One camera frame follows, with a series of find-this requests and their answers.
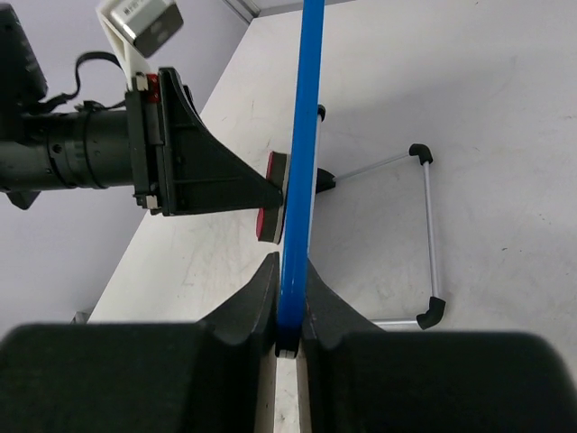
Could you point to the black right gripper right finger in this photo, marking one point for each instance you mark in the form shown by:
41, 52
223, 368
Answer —
355, 377

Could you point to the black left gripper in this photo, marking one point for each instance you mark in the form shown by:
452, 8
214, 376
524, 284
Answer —
192, 173

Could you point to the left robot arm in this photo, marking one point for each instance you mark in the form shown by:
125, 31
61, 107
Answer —
45, 149

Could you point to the red bone-shaped eraser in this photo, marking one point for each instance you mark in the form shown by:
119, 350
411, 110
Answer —
270, 219

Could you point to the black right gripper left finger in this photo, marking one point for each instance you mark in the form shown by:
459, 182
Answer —
214, 375

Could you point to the blue-framed whiteboard with stand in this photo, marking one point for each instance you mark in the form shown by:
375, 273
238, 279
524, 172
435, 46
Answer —
299, 208

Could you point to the aluminium frame post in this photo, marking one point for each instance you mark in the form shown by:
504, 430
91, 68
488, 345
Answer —
251, 9

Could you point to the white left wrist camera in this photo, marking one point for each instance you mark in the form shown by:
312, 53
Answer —
136, 29

